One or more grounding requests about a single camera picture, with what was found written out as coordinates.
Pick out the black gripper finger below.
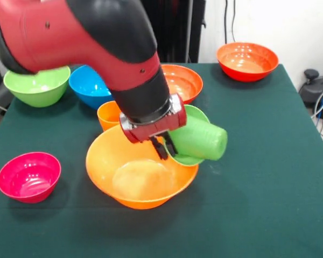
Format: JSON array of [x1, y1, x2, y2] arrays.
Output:
[[150, 135, 169, 161], [163, 131, 180, 157]]

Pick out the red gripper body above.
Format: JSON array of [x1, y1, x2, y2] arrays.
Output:
[[119, 93, 187, 144]]

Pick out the green cup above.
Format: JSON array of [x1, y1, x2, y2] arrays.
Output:
[[167, 117, 228, 162]]

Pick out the large orange bowl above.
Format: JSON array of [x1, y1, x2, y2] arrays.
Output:
[[85, 124, 199, 210]]

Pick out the small green bowl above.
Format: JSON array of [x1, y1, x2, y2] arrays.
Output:
[[163, 104, 212, 167]]

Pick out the blue bowl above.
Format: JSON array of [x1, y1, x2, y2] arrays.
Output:
[[68, 64, 114, 110]]

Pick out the large red bowl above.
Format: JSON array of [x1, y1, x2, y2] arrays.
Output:
[[160, 64, 204, 105], [216, 41, 280, 83]]

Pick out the large green bowl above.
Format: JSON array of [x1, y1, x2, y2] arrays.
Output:
[[3, 66, 71, 108]]

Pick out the pink bowl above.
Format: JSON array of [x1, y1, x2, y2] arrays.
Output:
[[0, 152, 62, 204]]

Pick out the orange cup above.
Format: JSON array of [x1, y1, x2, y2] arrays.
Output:
[[97, 101, 123, 132]]

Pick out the dark green table cloth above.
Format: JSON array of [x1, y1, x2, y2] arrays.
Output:
[[0, 61, 323, 258]]

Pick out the thick black wall cable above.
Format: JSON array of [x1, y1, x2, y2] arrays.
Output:
[[224, 0, 229, 45]]

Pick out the thin black wall cable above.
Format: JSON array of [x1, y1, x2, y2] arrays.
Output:
[[231, 0, 237, 44]]

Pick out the white and blue cable bundle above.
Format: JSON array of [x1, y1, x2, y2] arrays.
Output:
[[311, 83, 323, 146]]

